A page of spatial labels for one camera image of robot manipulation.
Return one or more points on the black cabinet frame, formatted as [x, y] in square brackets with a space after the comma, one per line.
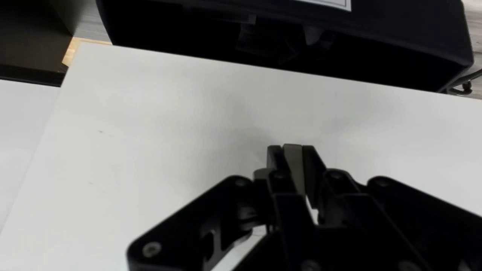
[31, 39]

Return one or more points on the large white cabinet door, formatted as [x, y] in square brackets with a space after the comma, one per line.
[20, 129]

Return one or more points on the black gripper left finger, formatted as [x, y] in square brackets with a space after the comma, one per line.
[281, 230]

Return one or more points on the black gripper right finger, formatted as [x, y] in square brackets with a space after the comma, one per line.
[392, 226]

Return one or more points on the black fabric storage bin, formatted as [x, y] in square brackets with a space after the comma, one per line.
[401, 45]

